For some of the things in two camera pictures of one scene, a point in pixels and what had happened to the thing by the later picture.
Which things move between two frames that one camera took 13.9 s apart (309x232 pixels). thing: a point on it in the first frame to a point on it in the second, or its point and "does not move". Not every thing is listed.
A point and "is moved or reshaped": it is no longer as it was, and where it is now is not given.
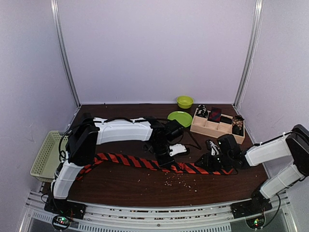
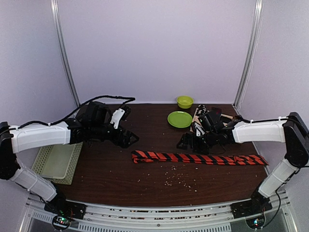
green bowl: (185, 102) does not move
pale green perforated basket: (44, 166) does not move
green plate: (183, 118) does not move
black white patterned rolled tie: (202, 111) does not move
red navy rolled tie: (215, 114) does not move
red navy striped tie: (176, 167) is moved or reshaped
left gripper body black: (159, 149) to (98, 132)
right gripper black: (206, 163) to (185, 138)
